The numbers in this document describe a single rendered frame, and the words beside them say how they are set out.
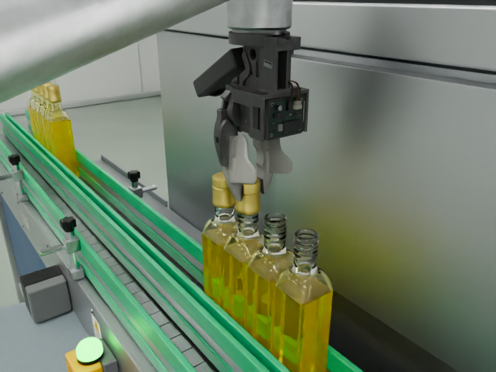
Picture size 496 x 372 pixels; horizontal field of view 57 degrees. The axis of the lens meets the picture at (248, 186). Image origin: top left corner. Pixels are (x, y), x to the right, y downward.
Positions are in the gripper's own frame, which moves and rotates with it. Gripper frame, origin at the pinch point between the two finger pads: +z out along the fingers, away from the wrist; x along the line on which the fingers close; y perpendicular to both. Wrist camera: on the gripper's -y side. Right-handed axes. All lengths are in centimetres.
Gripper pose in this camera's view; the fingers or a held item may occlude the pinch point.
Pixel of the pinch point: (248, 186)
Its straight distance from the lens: 62.2
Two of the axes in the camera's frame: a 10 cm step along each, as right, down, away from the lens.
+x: 7.9, -2.3, 5.6
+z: 0.0, 9.2, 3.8
